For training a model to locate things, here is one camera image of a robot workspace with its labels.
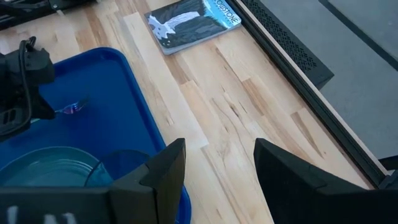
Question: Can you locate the Yellowstone waterfall book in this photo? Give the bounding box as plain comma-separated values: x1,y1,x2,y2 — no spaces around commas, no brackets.
144,0,243,56

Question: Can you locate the blue translucent cup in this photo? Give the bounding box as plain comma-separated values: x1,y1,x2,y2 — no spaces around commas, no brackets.
83,149,158,188

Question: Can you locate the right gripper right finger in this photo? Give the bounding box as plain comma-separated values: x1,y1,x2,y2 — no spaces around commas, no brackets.
252,138,398,224

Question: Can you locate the teal round plate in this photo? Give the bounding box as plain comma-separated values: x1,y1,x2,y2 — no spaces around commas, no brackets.
0,146,113,188

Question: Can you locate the iridescent blue fork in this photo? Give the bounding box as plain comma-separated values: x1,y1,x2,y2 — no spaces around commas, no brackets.
30,98,90,123

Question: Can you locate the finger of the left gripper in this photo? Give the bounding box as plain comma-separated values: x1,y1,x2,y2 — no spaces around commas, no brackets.
30,88,57,122

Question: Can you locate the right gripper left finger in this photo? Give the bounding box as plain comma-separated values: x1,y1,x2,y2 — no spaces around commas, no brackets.
108,138,187,224

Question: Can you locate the blue plastic tray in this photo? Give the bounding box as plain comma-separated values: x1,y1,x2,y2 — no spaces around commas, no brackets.
0,46,192,224

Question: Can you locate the black perforated metal box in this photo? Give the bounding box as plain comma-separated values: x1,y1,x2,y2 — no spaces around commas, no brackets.
239,0,335,91

